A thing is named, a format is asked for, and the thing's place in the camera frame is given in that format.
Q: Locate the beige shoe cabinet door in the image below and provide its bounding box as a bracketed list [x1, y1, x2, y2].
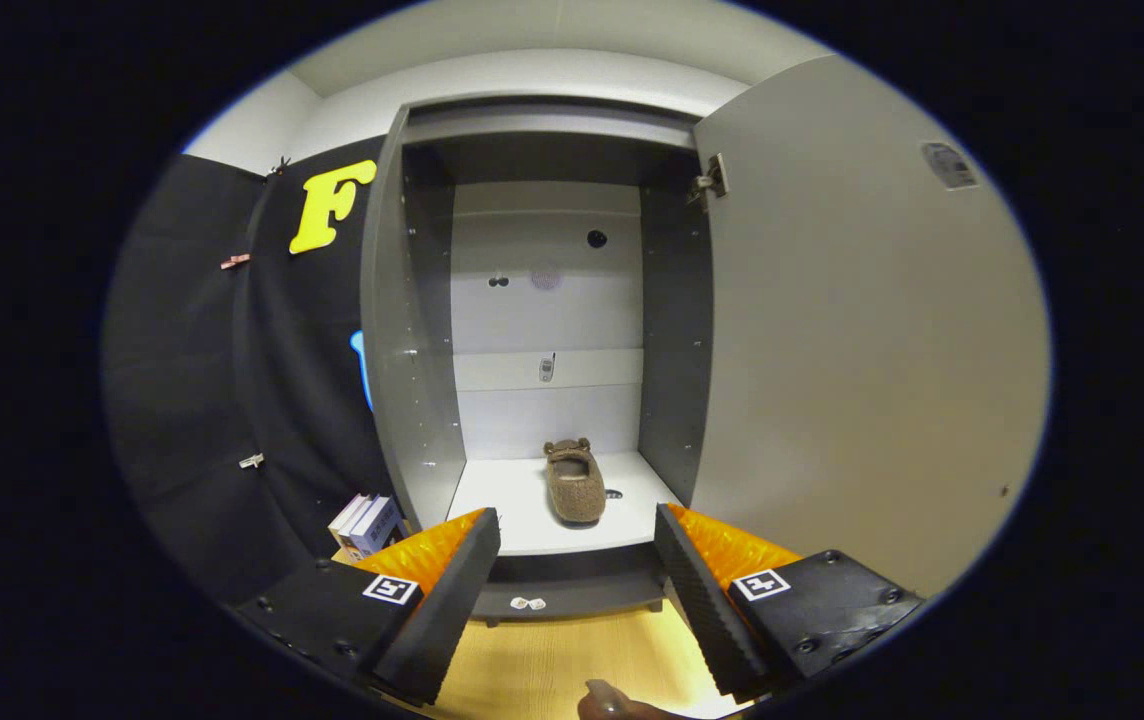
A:
[689, 53, 1053, 599]

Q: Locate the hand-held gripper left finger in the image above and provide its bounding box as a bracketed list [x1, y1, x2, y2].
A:
[232, 507, 503, 707]

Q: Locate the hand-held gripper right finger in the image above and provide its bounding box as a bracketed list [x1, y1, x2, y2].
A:
[653, 502, 926, 703]

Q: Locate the brown fluffy shoe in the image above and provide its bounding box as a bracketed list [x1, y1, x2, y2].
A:
[543, 437, 607, 527]

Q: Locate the grey shoe cabinet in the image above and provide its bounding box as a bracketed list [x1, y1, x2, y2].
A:
[360, 93, 733, 629]

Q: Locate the metal door hinge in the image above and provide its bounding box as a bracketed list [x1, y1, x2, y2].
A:
[687, 153, 730, 206]

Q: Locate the black backdrop cloth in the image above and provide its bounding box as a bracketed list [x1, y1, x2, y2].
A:
[102, 135, 403, 606]

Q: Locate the blue book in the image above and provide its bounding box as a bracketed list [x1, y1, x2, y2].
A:
[347, 497, 403, 561]

